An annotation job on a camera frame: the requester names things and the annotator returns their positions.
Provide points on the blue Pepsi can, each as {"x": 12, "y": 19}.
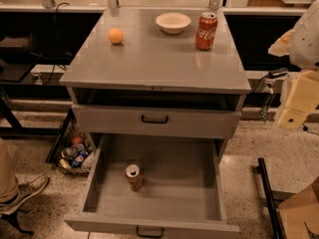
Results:
{"x": 78, "y": 159}

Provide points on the red Coca-Cola can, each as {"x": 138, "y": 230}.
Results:
{"x": 206, "y": 29}

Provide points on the closed grey upper drawer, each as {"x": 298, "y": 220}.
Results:
{"x": 163, "y": 122}

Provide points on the grey sneaker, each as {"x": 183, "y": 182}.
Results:
{"x": 25, "y": 192}

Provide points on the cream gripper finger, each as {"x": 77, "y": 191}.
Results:
{"x": 302, "y": 100}
{"x": 283, "y": 45}

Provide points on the black metal frame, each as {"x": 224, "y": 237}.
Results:
{"x": 275, "y": 224}

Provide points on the orange fruit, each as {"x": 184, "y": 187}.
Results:
{"x": 116, "y": 36}

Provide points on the grey drawer cabinet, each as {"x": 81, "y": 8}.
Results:
{"x": 154, "y": 70}

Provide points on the black chair base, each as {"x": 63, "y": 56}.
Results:
{"x": 12, "y": 219}

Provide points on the tan trouser leg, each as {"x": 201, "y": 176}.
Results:
{"x": 8, "y": 179}

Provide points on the cardboard box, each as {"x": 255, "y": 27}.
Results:
{"x": 300, "y": 213}

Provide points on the white bowl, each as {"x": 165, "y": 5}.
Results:
{"x": 173, "y": 23}

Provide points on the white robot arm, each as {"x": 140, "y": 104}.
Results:
{"x": 305, "y": 44}

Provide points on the open grey middle drawer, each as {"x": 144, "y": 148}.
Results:
{"x": 181, "y": 197}

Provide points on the orange soda can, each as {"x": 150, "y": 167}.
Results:
{"x": 134, "y": 176}

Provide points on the wire basket of snacks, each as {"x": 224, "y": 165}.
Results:
{"x": 73, "y": 141}

